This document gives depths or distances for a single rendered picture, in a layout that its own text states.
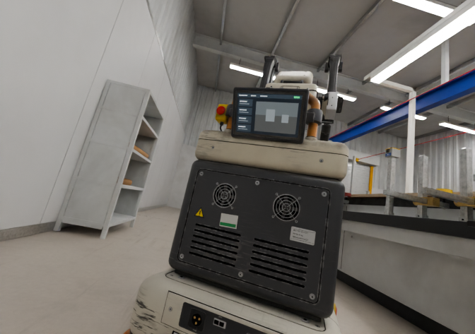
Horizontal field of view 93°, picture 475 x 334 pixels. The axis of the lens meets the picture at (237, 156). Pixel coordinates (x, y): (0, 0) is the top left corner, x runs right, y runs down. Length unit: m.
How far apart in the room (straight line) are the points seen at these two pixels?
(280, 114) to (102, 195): 2.08
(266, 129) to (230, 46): 6.53
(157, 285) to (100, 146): 1.96
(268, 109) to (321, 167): 0.25
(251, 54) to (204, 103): 3.27
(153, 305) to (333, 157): 0.70
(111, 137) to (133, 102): 0.43
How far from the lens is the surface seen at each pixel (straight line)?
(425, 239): 1.86
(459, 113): 10.35
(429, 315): 2.15
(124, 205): 3.40
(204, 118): 9.27
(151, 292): 0.83
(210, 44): 7.24
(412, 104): 3.69
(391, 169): 2.10
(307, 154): 0.76
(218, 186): 0.79
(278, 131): 0.77
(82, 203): 2.61
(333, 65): 1.65
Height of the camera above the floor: 0.55
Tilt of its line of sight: 12 degrees up
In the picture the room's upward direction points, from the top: 12 degrees clockwise
